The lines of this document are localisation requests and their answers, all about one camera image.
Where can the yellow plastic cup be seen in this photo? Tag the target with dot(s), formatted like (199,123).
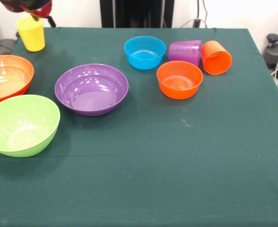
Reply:
(32,37)

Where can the blue plastic bowl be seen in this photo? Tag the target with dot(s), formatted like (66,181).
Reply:
(144,59)

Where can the black clamp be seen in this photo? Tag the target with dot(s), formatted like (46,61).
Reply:
(196,23)

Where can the black stand with knob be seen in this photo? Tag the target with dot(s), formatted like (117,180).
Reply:
(275,50)

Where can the wide orange plastic bowl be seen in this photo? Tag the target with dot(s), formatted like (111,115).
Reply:
(8,78)

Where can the purple plastic cup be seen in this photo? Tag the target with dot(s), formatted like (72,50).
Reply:
(185,52)

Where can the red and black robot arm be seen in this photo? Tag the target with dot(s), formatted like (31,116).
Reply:
(18,4)

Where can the black office chair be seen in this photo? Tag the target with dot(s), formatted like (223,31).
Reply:
(2,45)

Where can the lime green plastic bowl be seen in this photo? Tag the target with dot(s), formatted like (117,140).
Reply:
(22,127)

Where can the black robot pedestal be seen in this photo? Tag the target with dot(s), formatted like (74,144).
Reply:
(138,11)

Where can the orange plastic cup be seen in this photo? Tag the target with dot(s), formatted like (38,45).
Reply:
(215,59)

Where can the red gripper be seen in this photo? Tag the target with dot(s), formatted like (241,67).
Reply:
(44,11)

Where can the small orange plastic bowl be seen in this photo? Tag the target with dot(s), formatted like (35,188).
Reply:
(180,82)

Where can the dark green tablecloth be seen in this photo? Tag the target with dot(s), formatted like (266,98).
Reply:
(153,165)

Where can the purple plastic bowl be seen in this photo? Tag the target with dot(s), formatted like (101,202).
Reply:
(91,94)

